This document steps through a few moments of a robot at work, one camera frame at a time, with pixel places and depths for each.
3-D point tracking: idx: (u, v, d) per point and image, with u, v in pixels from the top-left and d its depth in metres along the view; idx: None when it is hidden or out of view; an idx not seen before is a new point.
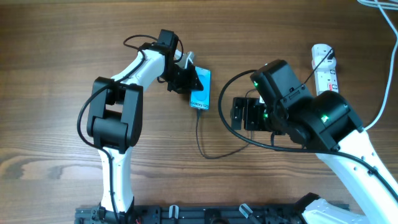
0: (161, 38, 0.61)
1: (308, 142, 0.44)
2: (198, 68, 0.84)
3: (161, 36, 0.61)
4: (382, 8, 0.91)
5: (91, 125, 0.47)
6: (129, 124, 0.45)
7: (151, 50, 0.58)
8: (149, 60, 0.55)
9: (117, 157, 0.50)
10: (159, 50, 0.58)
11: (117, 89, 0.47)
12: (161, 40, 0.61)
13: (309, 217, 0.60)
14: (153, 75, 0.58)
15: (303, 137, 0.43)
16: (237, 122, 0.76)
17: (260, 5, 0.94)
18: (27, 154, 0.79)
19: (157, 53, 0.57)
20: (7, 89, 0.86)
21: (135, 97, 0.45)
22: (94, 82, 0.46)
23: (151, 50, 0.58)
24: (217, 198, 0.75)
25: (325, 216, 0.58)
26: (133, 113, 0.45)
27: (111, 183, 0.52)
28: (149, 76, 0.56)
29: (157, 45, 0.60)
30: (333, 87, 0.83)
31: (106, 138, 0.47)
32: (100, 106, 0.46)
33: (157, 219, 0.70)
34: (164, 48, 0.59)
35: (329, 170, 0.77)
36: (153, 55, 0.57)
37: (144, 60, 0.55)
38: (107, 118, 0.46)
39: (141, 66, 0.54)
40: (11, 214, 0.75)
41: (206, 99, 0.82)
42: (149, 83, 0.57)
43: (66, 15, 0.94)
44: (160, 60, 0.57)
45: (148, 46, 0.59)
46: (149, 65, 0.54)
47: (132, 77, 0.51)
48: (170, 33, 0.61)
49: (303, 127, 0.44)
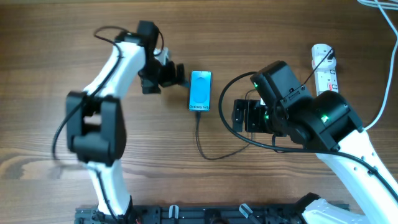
0: (140, 28, 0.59)
1: (308, 142, 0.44)
2: (197, 72, 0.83)
3: (140, 27, 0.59)
4: (382, 8, 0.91)
5: (69, 144, 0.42)
6: (111, 140, 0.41)
7: (128, 41, 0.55)
8: (124, 58, 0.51)
9: (104, 170, 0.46)
10: (137, 40, 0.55)
11: (92, 101, 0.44)
12: (141, 31, 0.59)
13: (309, 218, 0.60)
14: (133, 72, 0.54)
15: (303, 137, 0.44)
16: (238, 125, 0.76)
17: (260, 5, 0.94)
18: (27, 154, 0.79)
19: (135, 44, 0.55)
20: (7, 89, 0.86)
21: (113, 111, 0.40)
22: (66, 99, 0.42)
23: (128, 43, 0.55)
24: (217, 198, 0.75)
25: (324, 214, 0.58)
26: (113, 129, 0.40)
27: (104, 194, 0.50)
28: (128, 76, 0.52)
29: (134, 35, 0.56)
30: (333, 87, 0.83)
31: (86, 155, 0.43)
32: (78, 124, 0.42)
33: (157, 219, 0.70)
34: (143, 37, 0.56)
35: (329, 170, 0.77)
36: (130, 50, 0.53)
37: (119, 58, 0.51)
38: (87, 135, 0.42)
39: (117, 66, 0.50)
40: (12, 214, 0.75)
41: (206, 101, 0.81)
42: (130, 81, 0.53)
43: (66, 15, 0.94)
44: (139, 53, 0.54)
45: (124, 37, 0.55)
46: (126, 63, 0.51)
47: (109, 83, 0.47)
48: (150, 23, 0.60)
49: (303, 128, 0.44)
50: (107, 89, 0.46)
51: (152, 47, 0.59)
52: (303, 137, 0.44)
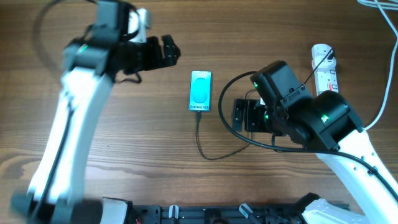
0: (100, 16, 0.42)
1: (308, 142, 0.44)
2: (197, 72, 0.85)
3: (101, 11, 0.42)
4: (381, 8, 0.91)
5: None
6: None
7: (81, 66, 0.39)
8: (75, 112, 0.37)
9: None
10: (95, 56, 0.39)
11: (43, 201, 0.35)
12: (102, 20, 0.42)
13: (308, 218, 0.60)
14: (94, 112, 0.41)
15: (303, 138, 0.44)
16: (237, 124, 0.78)
17: (260, 5, 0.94)
18: (27, 154, 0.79)
19: (89, 71, 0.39)
20: (7, 89, 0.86)
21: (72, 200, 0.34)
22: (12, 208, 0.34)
23: (84, 64, 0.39)
24: (217, 198, 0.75)
25: (324, 215, 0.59)
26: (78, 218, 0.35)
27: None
28: (89, 130, 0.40)
29: (90, 46, 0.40)
30: (333, 87, 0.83)
31: None
32: None
33: (157, 219, 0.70)
34: (106, 45, 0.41)
35: (329, 170, 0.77)
36: (85, 89, 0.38)
37: (68, 117, 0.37)
38: None
39: (68, 132, 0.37)
40: (12, 214, 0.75)
41: (206, 101, 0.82)
42: (92, 130, 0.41)
43: (66, 15, 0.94)
44: (100, 86, 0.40)
45: (77, 52, 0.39)
46: (79, 126, 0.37)
47: (58, 173, 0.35)
48: (113, 3, 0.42)
49: (303, 128, 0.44)
50: (56, 184, 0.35)
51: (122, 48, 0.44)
52: (303, 137, 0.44)
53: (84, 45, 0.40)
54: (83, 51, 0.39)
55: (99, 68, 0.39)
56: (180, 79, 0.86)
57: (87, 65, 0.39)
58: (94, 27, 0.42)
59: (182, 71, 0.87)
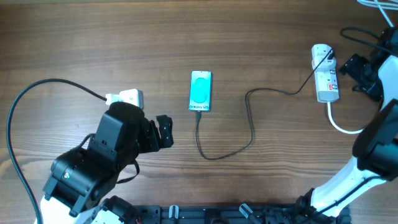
0: (104, 134, 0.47)
1: (349, 68, 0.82)
2: (197, 73, 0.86)
3: (105, 129, 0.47)
4: (382, 7, 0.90)
5: None
6: None
7: (67, 188, 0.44)
8: None
9: None
10: (81, 184, 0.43)
11: None
12: (102, 137, 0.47)
13: (317, 193, 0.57)
14: None
15: (351, 60, 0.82)
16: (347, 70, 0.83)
17: (260, 5, 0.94)
18: (27, 154, 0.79)
19: (76, 193, 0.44)
20: (7, 89, 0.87)
21: None
22: None
23: (68, 189, 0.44)
24: (217, 198, 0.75)
25: (333, 179, 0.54)
26: None
27: None
28: None
29: (77, 173, 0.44)
30: (333, 87, 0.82)
31: None
32: None
33: (157, 219, 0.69)
34: (101, 172, 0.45)
35: (329, 170, 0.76)
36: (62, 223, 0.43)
37: None
38: None
39: None
40: (12, 214, 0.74)
41: (206, 101, 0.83)
42: None
43: (66, 15, 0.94)
44: (79, 219, 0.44)
45: (64, 177, 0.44)
46: None
47: None
48: (119, 125, 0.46)
49: (356, 57, 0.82)
50: None
51: (119, 164, 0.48)
52: (351, 61, 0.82)
53: (72, 172, 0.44)
54: (69, 178, 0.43)
55: (79, 201, 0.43)
56: (180, 79, 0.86)
57: (68, 196, 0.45)
58: (96, 140, 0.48)
59: (182, 71, 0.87)
